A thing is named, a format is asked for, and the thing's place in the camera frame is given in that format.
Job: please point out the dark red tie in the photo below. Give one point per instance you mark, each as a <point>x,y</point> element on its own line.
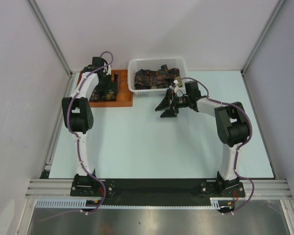
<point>96,96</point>

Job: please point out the white slotted cable duct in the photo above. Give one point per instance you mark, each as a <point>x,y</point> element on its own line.
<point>90,204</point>

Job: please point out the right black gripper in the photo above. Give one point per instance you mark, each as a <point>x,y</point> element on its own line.
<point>165,104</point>

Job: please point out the white plastic basket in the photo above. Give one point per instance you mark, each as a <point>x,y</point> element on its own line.
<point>155,64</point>

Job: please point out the dark patterned tie in basket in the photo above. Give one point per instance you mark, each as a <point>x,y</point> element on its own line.
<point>150,79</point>

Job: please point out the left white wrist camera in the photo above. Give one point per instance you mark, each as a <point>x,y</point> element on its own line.
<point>107,71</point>

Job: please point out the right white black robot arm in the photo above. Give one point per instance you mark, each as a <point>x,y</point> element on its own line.
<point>234,129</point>

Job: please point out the orange green patterned tie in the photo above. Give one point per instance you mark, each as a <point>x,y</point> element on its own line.
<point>109,95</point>

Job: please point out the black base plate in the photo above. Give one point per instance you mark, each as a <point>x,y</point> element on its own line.
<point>155,192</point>

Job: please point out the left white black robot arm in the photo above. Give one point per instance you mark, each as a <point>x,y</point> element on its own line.
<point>79,120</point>

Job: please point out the orange compartment tray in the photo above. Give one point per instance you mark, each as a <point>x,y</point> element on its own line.
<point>124,96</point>

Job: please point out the aluminium frame rail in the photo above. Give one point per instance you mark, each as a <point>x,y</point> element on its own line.
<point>34,7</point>

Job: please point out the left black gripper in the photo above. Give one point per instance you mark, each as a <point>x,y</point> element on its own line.
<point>111,86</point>

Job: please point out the olive gold tie in basket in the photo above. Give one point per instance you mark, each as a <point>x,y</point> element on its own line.
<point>177,80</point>

